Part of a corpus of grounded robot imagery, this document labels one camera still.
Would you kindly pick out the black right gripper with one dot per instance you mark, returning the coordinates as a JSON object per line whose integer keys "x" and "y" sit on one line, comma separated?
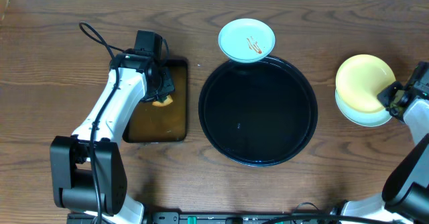
{"x": 384, "y": 95}

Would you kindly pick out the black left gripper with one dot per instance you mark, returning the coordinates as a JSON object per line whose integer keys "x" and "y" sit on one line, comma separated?
{"x": 165, "y": 87}

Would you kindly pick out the orange green scrub sponge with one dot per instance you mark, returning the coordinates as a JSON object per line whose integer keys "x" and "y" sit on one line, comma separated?
{"x": 163, "y": 102}

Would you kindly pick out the mint green plate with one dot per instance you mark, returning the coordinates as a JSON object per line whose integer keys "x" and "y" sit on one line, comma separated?
{"x": 363, "y": 119}

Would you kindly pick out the yellow plate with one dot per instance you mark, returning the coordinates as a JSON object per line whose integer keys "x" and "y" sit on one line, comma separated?
{"x": 360, "y": 79}

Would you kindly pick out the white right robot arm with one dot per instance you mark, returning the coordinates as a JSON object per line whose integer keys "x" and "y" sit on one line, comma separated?
{"x": 405, "y": 193}

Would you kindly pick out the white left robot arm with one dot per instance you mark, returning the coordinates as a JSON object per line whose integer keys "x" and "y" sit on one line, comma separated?
{"x": 87, "y": 170}

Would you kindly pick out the rectangular black water tray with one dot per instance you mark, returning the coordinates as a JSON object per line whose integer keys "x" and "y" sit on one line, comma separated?
{"x": 151, "y": 124}

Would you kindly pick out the round black tray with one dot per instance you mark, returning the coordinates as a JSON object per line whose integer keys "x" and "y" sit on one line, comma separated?
{"x": 258, "y": 114}

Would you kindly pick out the mint plate with ketchup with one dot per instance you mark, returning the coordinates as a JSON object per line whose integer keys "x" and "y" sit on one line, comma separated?
{"x": 246, "y": 40}

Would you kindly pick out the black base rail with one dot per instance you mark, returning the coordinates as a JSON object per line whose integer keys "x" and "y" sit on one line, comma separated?
{"x": 176, "y": 218}

